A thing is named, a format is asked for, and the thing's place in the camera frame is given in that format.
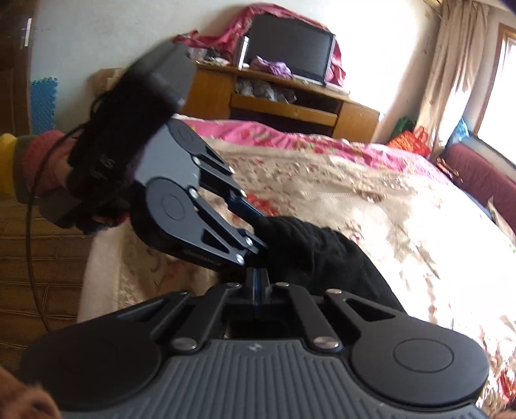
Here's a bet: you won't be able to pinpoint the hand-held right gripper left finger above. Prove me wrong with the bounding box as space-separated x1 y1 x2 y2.
115 267 259 351

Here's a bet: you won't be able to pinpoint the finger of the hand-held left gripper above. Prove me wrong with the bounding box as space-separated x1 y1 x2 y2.
193 140 267 221
194 190 269 267

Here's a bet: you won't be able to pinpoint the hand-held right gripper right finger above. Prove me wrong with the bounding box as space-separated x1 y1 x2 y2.
258 267 408 351

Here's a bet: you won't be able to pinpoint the black pants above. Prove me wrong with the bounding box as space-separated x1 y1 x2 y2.
252 215 405 314

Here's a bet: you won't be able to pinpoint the person's right forearm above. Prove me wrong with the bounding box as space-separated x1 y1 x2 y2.
0 365 61 419

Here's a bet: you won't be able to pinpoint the pink floral quilt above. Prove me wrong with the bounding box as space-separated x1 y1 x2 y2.
173 115 448 182

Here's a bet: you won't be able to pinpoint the blue foam mat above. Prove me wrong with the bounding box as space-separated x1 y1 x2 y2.
31 78 60 134

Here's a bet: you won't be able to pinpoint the grey cloth bundle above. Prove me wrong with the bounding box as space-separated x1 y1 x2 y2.
236 78 297 101

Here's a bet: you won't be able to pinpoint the metal canister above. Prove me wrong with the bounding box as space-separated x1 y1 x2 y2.
238 35 251 69

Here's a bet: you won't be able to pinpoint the dark wooden door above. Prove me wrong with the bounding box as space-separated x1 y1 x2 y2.
0 0 35 135

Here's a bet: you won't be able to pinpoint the red cloth cover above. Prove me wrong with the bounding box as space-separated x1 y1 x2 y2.
175 3 347 87

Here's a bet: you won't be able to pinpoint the purple cloth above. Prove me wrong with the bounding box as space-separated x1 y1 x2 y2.
250 55 293 79

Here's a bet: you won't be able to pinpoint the wooden cabinet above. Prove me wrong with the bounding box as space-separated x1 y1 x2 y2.
185 60 382 143

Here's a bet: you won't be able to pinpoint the floral beige bedspread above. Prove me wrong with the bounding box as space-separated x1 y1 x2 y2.
76 137 516 415

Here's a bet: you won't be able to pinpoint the black flat screen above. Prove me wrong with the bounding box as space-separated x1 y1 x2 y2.
246 14 337 87

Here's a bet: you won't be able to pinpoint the green bag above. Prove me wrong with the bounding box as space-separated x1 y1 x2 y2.
393 116 416 135

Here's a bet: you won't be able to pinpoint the red bag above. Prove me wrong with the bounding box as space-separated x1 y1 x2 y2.
387 126 432 158

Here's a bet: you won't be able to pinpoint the blue bag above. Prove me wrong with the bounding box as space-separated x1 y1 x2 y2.
445 118 470 150

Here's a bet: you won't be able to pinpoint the maroon padded headboard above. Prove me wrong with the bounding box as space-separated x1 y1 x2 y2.
437 143 516 238

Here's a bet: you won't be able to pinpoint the beige curtain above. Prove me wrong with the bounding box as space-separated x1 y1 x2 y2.
417 0 498 146

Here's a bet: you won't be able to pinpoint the window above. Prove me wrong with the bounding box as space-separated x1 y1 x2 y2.
476 24 516 150

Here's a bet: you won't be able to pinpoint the black cable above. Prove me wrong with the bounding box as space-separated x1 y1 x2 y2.
23 91 106 332

